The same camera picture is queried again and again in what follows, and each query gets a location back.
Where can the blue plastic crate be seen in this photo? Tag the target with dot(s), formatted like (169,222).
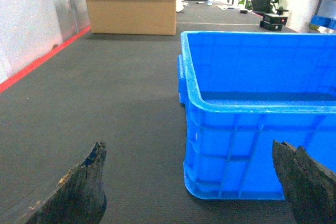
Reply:
(241,92)

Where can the large open cardboard box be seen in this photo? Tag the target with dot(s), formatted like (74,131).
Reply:
(133,17)

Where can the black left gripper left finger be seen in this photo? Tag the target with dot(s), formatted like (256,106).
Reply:
(79,196)

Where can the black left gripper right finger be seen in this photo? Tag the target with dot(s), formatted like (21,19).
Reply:
(308,186)

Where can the black electronic device stack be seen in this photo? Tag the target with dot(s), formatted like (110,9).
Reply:
(273,22)

